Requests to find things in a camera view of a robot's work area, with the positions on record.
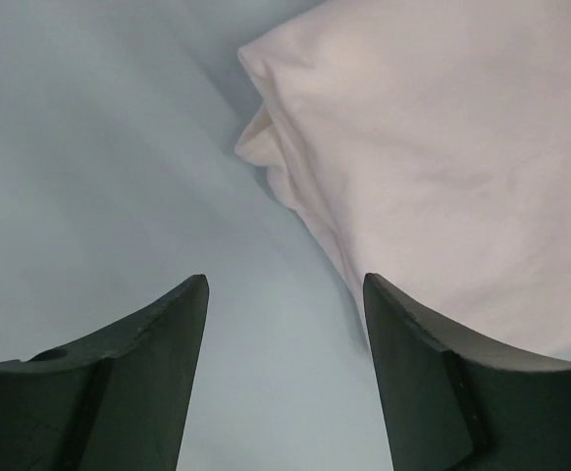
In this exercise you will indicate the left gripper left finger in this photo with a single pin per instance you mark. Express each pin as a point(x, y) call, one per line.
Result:
point(116, 399)

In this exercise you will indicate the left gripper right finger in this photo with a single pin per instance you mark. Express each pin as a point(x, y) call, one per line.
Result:
point(454, 399)

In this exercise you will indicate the white t-shirt with robot print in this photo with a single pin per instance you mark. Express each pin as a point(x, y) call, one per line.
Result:
point(429, 142)

